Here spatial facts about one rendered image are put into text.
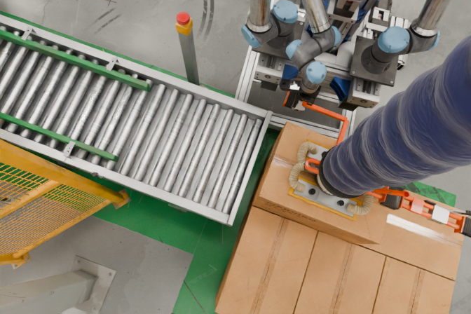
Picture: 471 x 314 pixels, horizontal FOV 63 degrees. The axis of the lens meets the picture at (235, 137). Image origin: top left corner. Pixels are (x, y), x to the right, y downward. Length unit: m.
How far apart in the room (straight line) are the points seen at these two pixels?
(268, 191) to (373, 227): 0.52
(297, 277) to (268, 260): 0.18
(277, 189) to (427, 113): 1.08
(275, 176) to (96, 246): 1.49
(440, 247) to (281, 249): 0.90
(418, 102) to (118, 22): 2.73
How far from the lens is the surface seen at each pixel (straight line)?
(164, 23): 3.24
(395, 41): 1.86
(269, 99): 2.72
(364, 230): 1.92
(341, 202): 1.84
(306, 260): 2.25
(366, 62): 2.00
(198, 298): 2.77
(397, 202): 1.83
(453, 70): 0.80
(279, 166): 1.85
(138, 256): 2.80
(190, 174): 2.23
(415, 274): 2.46
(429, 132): 0.88
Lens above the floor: 2.74
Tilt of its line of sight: 75 degrees down
